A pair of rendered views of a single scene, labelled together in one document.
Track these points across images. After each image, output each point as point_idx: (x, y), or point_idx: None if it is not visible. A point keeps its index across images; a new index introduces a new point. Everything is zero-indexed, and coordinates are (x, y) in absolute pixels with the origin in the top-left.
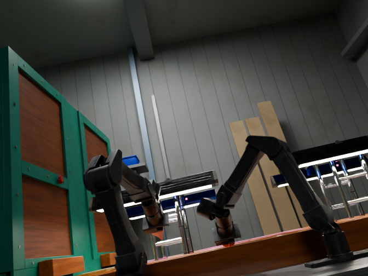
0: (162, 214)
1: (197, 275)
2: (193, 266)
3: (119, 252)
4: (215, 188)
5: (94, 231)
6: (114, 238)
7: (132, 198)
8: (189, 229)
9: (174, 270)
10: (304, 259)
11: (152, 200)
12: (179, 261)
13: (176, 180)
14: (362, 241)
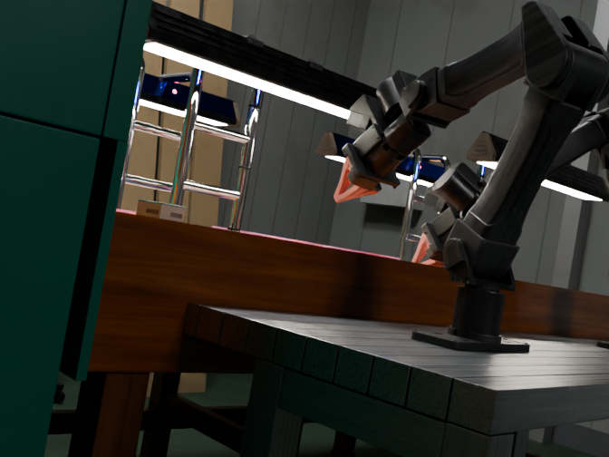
0: None
1: (435, 306)
2: (435, 287)
3: (495, 233)
4: (234, 101)
5: None
6: (507, 204)
7: (427, 108)
8: (188, 169)
9: (410, 284)
10: (545, 328)
11: (428, 128)
12: (420, 270)
13: (329, 74)
14: (594, 326)
